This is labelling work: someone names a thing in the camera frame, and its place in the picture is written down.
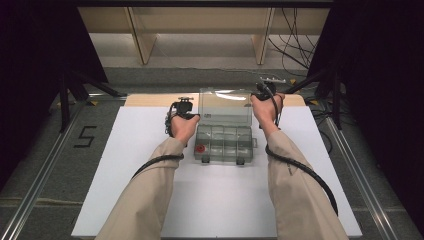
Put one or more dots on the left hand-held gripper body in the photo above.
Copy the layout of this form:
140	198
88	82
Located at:
183	108

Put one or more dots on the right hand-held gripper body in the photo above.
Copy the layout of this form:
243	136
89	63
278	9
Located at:
266	90

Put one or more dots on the smoky clear plastic compartment box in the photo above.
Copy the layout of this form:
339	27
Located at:
223	143

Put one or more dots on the person's left hand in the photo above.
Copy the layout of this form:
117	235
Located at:
183	130

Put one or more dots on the person's right hand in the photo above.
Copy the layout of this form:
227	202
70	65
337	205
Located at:
266	113

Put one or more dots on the yellow tape marker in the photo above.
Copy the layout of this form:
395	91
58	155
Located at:
314	102
292	81
93	103

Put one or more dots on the black metal stand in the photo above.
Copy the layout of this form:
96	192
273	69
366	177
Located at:
336	106
64	106

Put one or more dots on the light wooden shelf unit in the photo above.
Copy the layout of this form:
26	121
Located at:
203	20

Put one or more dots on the black curtain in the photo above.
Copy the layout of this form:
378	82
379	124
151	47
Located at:
33	50
383	66

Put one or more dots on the short aluminium floor rail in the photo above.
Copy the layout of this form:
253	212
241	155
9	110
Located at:
106	97

